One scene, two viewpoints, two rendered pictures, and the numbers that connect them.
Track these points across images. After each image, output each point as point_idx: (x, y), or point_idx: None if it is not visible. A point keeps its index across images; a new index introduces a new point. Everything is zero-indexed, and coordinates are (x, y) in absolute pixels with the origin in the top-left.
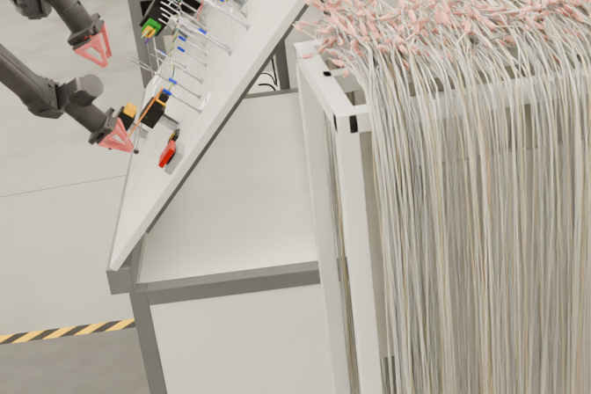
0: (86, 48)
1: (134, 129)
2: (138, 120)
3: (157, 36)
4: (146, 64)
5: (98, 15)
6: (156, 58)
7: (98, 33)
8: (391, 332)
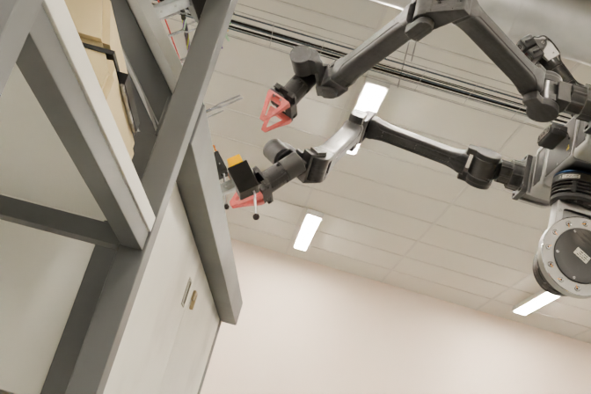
0: (280, 119)
1: (226, 189)
2: (228, 175)
3: None
4: (221, 102)
5: (274, 84)
6: (216, 113)
7: (273, 101)
8: None
